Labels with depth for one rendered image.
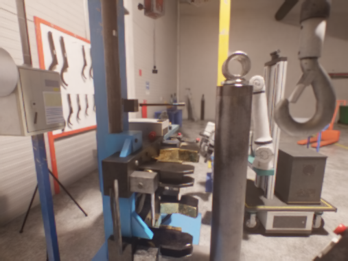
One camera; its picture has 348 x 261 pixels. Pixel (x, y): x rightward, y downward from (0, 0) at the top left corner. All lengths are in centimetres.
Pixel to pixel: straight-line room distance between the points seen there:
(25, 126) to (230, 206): 130
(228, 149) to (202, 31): 1161
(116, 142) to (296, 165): 173
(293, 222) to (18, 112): 244
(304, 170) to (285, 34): 1115
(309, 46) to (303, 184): 202
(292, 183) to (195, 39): 1105
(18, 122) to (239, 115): 126
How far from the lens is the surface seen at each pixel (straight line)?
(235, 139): 113
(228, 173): 119
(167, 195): 172
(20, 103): 135
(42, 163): 156
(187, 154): 145
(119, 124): 119
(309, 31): 38
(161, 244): 131
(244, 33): 1254
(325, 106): 38
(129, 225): 120
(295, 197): 234
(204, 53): 1220
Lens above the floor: 140
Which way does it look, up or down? 10 degrees down
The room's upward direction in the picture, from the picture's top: straight up
